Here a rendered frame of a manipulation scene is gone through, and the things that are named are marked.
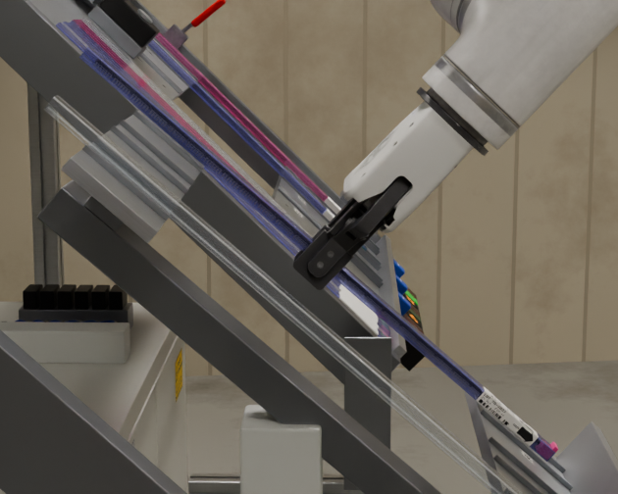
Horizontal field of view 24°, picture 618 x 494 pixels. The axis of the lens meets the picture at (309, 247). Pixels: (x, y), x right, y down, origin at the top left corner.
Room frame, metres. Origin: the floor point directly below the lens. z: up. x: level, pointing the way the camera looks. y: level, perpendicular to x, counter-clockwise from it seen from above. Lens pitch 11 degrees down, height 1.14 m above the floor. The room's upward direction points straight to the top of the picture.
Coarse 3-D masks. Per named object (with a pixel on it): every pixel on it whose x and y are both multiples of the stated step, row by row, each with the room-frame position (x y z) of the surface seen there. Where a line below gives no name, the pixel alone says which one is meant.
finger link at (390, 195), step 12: (396, 180) 1.10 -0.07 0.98; (408, 180) 1.10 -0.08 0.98; (384, 192) 1.10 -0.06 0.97; (396, 192) 1.09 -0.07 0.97; (372, 204) 1.10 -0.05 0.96; (384, 204) 1.09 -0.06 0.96; (372, 216) 1.09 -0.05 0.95; (384, 216) 1.09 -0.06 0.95; (360, 228) 1.08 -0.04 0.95; (372, 228) 1.08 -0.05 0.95
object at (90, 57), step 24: (96, 72) 1.14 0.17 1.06; (120, 72) 1.15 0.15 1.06; (144, 96) 1.14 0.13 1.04; (168, 120) 1.14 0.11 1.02; (192, 144) 1.14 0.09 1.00; (216, 168) 1.14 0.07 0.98; (240, 192) 1.14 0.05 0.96; (264, 216) 1.14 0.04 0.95; (312, 240) 1.14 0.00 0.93; (360, 288) 1.13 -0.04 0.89; (384, 312) 1.13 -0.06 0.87; (408, 336) 1.13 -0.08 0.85; (432, 360) 1.13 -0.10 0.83; (480, 384) 1.14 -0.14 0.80
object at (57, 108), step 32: (96, 128) 0.93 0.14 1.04; (128, 160) 0.92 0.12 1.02; (160, 192) 0.92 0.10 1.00; (192, 224) 0.92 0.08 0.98; (224, 256) 0.92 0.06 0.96; (256, 288) 0.92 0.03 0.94; (320, 320) 0.93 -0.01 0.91; (352, 352) 0.91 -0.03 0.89; (384, 384) 0.91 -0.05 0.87; (416, 416) 0.91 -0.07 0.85; (448, 448) 0.91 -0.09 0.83; (480, 480) 0.91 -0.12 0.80
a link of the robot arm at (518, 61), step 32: (480, 0) 1.13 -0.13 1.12; (512, 0) 1.11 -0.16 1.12; (544, 0) 1.10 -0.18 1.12; (576, 0) 1.09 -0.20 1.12; (608, 0) 1.10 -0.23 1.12; (480, 32) 1.12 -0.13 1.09; (512, 32) 1.10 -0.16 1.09; (544, 32) 1.10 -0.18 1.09; (576, 32) 1.10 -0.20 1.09; (608, 32) 1.12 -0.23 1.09; (480, 64) 1.10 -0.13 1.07; (512, 64) 1.10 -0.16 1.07; (544, 64) 1.10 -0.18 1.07; (576, 64) 1.12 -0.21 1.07; (512, 96) 1.10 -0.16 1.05; (544, 96) 1.12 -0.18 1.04
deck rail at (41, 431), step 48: (0, 336) 0.75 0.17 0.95; (0, 384) 0.74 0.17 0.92; (48, 384) 0.74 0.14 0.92; (0, 432) 0.74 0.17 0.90; (48, 432) 0.74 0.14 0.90; (96, 432) 0.73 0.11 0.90; (0, 480) 0.74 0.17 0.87; (48, 480) 0.74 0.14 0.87; (96, 480) 0.73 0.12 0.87; (144, 480) 0.73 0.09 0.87
